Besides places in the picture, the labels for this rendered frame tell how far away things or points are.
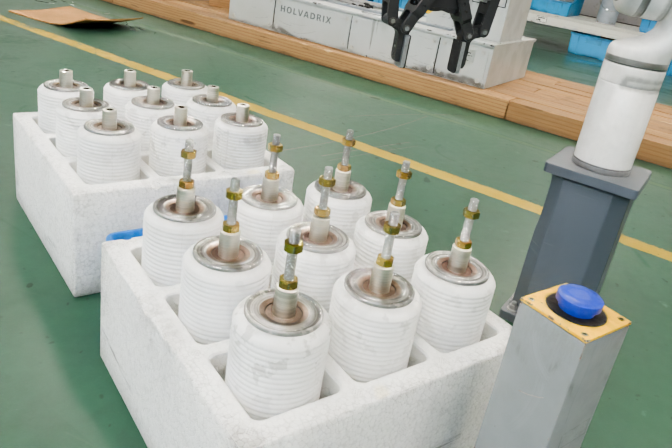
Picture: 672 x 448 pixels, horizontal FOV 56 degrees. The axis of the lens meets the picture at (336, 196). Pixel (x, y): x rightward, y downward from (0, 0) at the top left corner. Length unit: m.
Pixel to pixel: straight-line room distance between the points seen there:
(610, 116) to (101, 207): 0.79
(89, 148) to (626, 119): 0.82
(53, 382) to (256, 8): 2.63
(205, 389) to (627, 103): 0.75
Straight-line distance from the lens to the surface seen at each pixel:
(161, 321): 0.71
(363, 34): 2.95
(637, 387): 1.15
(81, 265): 1.05
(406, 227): 0.82
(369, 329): 0.64
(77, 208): 1.00
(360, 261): 0.81
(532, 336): 0.60
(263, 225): 0.80
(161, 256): 0.77
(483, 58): 2.71
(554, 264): 1.13
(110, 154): 1.02
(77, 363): 0.95
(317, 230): 0.73
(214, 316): 0.68
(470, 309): 0.73
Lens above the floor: 0.59
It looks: 23 degrees down
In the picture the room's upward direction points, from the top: 10 degrees clockwise
